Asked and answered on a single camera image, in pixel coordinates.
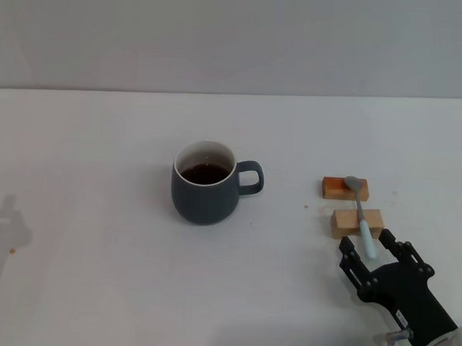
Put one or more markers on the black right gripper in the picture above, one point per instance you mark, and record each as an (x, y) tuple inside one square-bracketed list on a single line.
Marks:
[(405, 296)]

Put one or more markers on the dark grey ceramic cup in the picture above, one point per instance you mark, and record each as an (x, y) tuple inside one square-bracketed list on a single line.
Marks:
[(203, 202)]

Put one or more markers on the light wooden block with notch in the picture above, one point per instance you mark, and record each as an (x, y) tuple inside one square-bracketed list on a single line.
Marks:
[(345, 222)]

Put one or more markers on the dark orange wooden block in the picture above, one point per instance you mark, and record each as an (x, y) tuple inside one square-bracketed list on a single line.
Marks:
[(334, 189)]

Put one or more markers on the dark brown coffee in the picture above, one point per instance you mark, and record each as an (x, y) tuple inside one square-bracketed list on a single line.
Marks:
[(204, 174)]

